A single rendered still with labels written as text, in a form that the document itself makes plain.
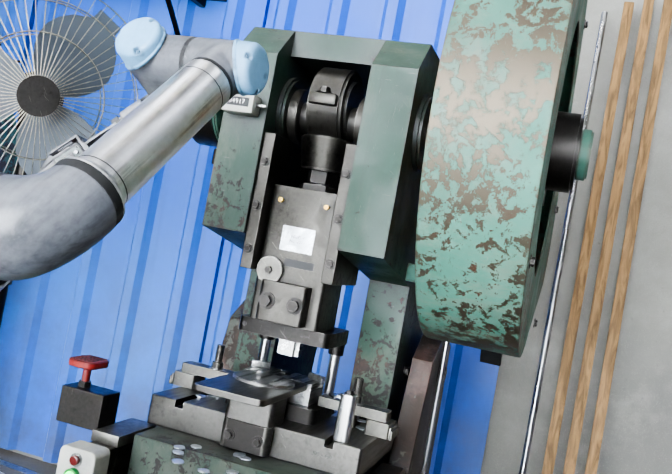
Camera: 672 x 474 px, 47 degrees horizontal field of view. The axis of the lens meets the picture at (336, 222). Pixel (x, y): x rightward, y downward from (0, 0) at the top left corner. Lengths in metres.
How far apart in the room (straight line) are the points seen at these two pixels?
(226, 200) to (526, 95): 0.68
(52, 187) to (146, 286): 2.26
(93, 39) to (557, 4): 1.25
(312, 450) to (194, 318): 1.56
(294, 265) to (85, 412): 0.49
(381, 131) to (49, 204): 0.81
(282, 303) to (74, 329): 1.80
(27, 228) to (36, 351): 2.56
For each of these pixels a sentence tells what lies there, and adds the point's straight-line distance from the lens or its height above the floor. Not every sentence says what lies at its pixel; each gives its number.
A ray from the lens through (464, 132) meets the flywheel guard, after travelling 1.20.
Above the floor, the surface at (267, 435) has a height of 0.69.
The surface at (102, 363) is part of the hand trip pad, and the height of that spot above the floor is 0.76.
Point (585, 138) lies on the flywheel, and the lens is 1.56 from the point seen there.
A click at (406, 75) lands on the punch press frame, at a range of 1.53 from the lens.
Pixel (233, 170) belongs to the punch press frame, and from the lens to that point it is 1.60.
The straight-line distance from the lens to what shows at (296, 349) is 1.66.
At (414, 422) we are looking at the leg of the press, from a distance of 1.85.
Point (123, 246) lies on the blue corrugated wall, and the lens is 3.18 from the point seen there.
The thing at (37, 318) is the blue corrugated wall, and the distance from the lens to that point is 3.38.
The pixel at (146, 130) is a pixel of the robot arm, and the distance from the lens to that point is 0.96.
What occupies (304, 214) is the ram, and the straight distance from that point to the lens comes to 1.58.
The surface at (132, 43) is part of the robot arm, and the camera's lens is 1.16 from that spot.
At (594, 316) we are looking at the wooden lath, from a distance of 2.53.
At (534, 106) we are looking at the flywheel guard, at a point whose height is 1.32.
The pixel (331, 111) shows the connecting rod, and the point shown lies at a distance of 1.60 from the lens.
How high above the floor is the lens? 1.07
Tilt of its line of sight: 2 degrees up
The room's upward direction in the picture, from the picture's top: 11 degrees clockwise
